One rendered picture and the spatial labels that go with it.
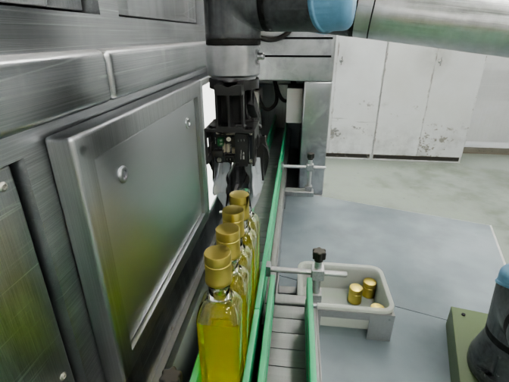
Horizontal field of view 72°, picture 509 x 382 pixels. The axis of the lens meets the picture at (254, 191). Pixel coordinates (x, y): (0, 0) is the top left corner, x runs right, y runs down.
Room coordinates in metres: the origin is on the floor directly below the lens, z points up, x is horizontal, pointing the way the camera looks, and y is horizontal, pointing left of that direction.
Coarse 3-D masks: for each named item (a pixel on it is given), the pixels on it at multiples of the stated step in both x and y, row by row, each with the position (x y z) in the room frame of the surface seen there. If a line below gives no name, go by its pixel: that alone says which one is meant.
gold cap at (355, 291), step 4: (352, 284) 0.73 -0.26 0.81; (356, 284) 0.73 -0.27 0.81; (352, 288) 0.71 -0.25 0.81; (356, 288) 0.71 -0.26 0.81; (360, 288) 0.71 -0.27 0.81; (348, 292) 0.72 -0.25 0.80; (352, 292) 0.71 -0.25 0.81; (356, 292) 0.70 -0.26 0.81; (360, 292) 0.70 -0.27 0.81; (348, 296) 0.72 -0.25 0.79; (352, 296) 0.71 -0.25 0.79; (356, 296) 0.70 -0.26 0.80; (360, 296) 0.70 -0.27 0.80; (348, 300) 0.71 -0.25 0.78; (352, 300) 0.70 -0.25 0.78; (356, 300) 0.70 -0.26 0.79; (360, 300) 0.71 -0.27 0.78; (352, 304) 0.70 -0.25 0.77; (356, 304) 0.70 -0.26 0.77
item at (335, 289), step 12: (300, 264) 0.78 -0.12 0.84; (324, 264) 0.78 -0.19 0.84; (336, 264) 0.78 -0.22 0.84; (348, 264) 0.78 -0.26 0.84; (300, 276) 0.73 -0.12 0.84; (324, 276) 0.78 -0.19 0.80; (348, 276) 0.77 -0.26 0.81; (360, 276) 0.77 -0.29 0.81; (372, 276) 0.76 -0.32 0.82; (384, 276) 0.73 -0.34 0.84; (300, 288) 0.68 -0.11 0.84; (324, 288) 0.77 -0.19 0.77; (336, 288) 0.77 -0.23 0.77; (348, 288) 0.76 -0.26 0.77; (384, 288) 0.68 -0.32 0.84; (324, 300) 0.72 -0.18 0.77; (336, 300) 0.72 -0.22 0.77; (372, 300) 0.72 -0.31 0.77; (384, 300) 0.66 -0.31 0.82; (372, 312) 0.61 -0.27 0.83; (384, 312) 0.60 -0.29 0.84
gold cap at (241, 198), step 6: (234, 192) 0.55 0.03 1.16; (240, 192) 0.55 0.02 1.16; (246, 192) 0.55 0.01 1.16; (234, 198) 0.52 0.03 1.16; (240, 198) 0.52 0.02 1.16; (246, 198) 0.53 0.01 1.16; (234, 204) 0.52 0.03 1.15; (240, 204) 0.52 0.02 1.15; (246, 204) 0.53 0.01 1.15; (246, 210) 0.53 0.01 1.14; (246, 216) 0.53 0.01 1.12
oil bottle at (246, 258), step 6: (246, 246) 0.49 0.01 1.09; (246, 252) 0.47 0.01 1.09; (240, 258) 0.46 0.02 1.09; (246, 258) 0.46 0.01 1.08; (252, 258) 0.50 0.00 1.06; (240, 264) 0.45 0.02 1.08; (246, 264) 0.46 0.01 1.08; (252, 264) 0.50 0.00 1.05; (252, 270) 0.50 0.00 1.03; (252, 276) 0.50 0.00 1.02; (252, 282) 0.50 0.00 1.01; (252, 288) 0.50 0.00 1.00; (252, 294) 0.50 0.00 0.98; (252, 300) 0.50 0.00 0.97; (252, 306) 0.50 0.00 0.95; (252, 312) 0.50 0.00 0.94
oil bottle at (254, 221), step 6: (252, 216) 0.59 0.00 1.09; (252, 222) 0.58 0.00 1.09; (258, 222) 0.60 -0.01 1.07; (258, 228) 0.59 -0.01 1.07; (258, 234) 0.59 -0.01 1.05; (258, 240) 0.59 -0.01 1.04; (258, 246) 0.59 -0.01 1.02; (258, 252) 0.59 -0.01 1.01; (258, 258) 0.59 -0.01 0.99; (258, 264) 0.59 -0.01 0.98; (258, 270) 0.59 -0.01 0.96; (258, 276) 0.59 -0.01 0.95
